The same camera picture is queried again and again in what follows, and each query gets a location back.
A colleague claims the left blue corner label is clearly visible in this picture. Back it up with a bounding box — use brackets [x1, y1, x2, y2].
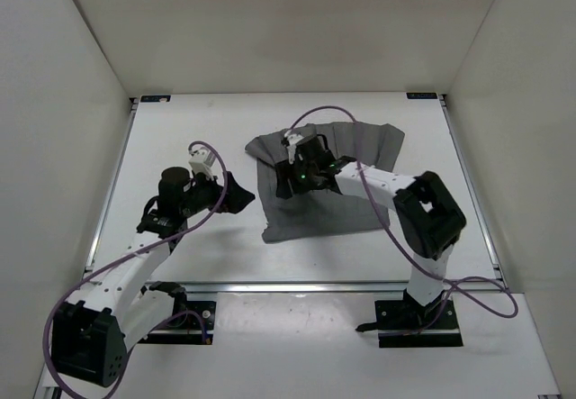
[139, 95, 171, 103]

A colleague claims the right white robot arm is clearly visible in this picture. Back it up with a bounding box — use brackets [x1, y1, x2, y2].
[274, 131, 466, 328]

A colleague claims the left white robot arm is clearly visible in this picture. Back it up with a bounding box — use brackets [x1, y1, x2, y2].
[49, 167, 256, 387]

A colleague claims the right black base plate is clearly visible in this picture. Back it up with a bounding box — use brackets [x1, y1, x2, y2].
[355, 300, 464, 349]

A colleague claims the grey pleated skirt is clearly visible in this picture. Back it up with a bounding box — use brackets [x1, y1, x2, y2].
[244, 120, 406, 245]

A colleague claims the aluminium front rail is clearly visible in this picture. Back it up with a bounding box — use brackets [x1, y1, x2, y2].
[181, 281, 408, 294]

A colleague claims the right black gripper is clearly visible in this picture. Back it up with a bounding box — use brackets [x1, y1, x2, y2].
[277, 155, 320, 199]

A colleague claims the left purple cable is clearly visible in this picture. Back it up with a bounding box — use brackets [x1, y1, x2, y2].
[43, 141, 226, 389]

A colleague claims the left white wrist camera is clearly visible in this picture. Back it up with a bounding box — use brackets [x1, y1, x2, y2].
[188, 145, 216, 180]

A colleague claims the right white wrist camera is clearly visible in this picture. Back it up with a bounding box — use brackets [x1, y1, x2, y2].
[282, 131, 304, 165]

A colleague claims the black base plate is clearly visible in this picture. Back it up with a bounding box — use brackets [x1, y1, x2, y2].
[355, 300, 464, 349]
[140, 297, 217, 346]

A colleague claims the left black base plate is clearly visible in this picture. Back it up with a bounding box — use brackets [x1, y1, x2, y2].
[140, 297, 217, 346]

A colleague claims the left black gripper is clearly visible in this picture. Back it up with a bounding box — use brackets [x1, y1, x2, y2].
[184, 166, 257, 213]

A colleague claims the blue corner label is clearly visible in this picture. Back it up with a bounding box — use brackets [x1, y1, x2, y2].
[139, 95, 171, 103]
[406, 92, 438, 100]

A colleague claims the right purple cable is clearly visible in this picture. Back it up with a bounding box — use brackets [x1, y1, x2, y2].
[287, 105, 519, 319]

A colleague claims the purple cable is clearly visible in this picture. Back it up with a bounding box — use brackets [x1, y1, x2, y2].
[287, 105, 519, 319]
[43, 141, 226, 389]

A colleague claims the right blue corner label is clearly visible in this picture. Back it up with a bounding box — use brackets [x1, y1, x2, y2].
[406, 92, 438, 100]

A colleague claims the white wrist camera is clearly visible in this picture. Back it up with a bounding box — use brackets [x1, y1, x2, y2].
[188, 145, 216, 180]
[282, 131, 304, 165]

